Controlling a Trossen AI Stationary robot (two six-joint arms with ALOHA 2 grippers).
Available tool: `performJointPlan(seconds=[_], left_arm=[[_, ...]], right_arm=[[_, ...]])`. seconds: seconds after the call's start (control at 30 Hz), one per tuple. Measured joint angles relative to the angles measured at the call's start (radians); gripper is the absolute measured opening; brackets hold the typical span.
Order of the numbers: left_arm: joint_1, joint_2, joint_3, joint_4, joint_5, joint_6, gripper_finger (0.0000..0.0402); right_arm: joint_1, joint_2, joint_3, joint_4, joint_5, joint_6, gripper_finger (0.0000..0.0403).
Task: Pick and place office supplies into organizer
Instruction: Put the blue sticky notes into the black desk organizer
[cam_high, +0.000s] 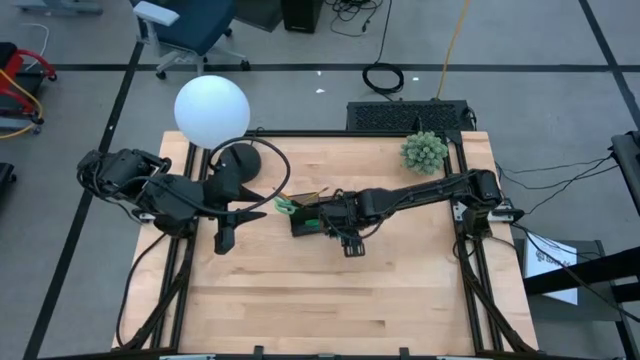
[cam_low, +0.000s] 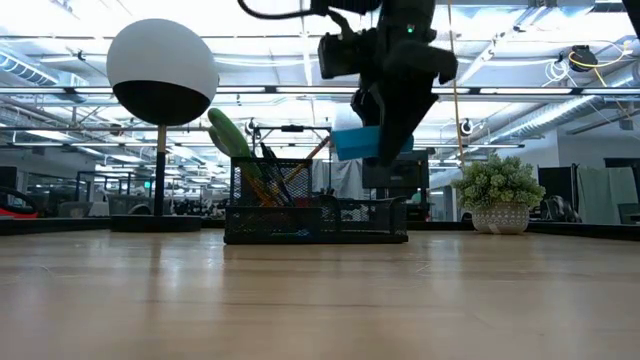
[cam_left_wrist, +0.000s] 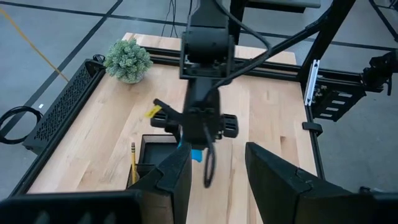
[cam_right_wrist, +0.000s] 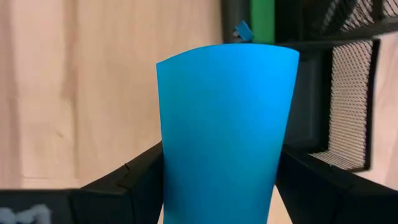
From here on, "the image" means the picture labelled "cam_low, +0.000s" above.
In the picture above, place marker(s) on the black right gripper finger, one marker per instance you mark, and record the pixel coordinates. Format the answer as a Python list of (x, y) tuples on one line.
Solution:
[(365, 107), (402, 125)]

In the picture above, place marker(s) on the green potted plant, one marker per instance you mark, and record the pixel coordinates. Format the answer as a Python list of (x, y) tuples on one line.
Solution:
[(500, 185)]

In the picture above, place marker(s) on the black table frame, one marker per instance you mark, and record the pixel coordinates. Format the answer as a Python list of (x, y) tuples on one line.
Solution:
[(60, 226)]

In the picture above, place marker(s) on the grey green fabric panel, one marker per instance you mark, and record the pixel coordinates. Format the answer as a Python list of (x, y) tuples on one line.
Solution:
[(607, 195)]

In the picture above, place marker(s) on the red cart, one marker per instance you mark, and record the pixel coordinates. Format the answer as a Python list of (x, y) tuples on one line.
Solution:
[(20, 212)]

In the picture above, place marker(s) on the black metal gantry frame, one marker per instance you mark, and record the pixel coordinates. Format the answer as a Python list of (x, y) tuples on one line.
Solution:
[(292, 129)]

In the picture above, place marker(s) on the blue sticky note pad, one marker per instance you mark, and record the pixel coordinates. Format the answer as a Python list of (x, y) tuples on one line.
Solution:
[(357, 142)]

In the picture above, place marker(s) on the white globe lamp black base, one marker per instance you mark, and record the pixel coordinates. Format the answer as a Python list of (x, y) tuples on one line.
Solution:
[(160, 55)]

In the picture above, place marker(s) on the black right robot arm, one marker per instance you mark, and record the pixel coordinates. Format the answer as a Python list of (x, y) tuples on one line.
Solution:
[(400, 7)]

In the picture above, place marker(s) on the yellow pencil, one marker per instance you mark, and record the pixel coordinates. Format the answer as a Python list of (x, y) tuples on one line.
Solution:
[(265, 195), (312, 155)]

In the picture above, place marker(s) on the small ceiling reel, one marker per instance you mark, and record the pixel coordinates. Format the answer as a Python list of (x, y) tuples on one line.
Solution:
[(250, 127), (466, 127)]

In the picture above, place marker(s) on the thin black pen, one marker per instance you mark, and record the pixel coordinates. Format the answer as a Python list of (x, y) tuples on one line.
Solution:
[(272, 165)]

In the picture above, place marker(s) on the grey fabric cover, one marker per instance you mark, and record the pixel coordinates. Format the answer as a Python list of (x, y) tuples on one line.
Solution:
[(347, 180)]

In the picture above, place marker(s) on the black monitor on stand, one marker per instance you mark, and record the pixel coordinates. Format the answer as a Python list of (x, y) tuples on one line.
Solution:
[(400, 175)]

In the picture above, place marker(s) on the black mesh desk organizer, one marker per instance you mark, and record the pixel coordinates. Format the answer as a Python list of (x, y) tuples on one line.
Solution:
[(270, 225)]

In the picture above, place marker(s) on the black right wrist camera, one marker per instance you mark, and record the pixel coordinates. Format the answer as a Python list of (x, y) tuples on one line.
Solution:
[(345, 52)]

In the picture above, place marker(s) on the black metal rig frame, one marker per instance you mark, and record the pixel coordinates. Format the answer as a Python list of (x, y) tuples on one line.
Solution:
[(115, 173)]

